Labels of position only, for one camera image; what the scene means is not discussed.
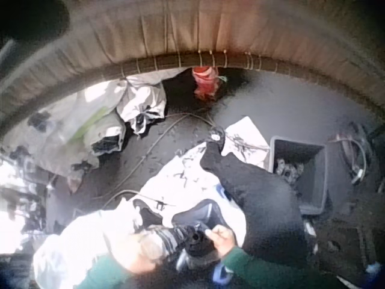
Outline person's left hand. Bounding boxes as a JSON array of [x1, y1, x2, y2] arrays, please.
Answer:
[[119, 231, 170, 273]]

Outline person's right hand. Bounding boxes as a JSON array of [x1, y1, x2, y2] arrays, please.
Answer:
[[205, 225, 239, 257]]

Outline black cylindrical part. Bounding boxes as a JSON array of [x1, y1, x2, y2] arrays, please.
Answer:
[[182, 225, 218, 258]]

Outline dark blue-rimmed pouch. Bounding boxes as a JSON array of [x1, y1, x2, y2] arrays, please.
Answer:
[[132, 198, 232, 234]]

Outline person's legs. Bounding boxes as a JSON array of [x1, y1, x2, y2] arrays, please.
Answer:
[[199, 125, 311, 266]]

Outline white sheet with black marks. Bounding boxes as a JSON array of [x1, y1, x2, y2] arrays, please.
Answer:
[[140, 116, 271, 241]]

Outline big white plastic bag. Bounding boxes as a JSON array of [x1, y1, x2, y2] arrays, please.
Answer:
[[32, 199, 145, 289]]

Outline heap of parts in bin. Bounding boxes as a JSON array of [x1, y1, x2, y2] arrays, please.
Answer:
[[275, 158, 305, 183]]

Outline grey plastic bin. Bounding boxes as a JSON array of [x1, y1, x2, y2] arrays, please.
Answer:
[[269, 135, 328, 215]]

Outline crumpled white plastic bag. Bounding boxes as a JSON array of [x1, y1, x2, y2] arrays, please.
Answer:
[[116, 74, 168, 135]]

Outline large translucent bag green contents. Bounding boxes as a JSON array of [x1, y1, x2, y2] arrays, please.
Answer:
[[8, 87, 127, 180]]

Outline heap of black-white items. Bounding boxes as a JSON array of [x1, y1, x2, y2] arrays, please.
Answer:
[[0, 146, 48, 255]]

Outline red plastic object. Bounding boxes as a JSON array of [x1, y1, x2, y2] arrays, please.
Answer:
[[192, 66, 220, 99]]

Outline beige fabric cover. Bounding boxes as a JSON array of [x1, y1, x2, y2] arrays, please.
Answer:
[[0, 0, 385, 121]]

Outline long grey cable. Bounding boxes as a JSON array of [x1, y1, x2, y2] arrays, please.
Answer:
[[99, 113, 217, 201]]

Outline coil of cables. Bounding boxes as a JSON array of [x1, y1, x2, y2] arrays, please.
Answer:
[[327, 122, 372, 185]]

